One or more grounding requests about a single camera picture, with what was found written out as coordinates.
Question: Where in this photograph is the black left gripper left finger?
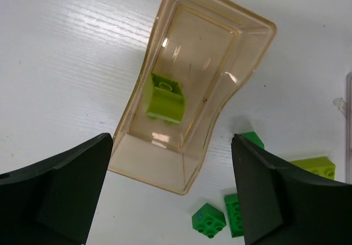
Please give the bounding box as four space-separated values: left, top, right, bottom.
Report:
1 133 113 244

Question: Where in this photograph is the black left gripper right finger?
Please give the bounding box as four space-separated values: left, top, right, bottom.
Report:
231 134 351 244

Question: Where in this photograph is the small green 1x2 lego brick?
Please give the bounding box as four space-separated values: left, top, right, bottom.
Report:
241 131 265 149

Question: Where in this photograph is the lime printed lego brick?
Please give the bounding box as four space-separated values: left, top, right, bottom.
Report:
142 73 185 124

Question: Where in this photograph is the dark green 2x4 lego brick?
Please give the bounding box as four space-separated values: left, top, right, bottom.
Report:
224 193 244 238

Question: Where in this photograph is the lime 2x4 lego brick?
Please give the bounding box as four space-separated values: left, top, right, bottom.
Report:
291 157 336 180

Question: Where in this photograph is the dark green 2x2 lego brick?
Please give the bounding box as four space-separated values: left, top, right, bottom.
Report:
191 203 227 239

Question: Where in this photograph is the clear plastic container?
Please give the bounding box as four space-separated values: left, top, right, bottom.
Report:
345 72 351 184

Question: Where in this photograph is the tan translucent plastic container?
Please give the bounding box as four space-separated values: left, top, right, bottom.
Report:
108 0 277 195

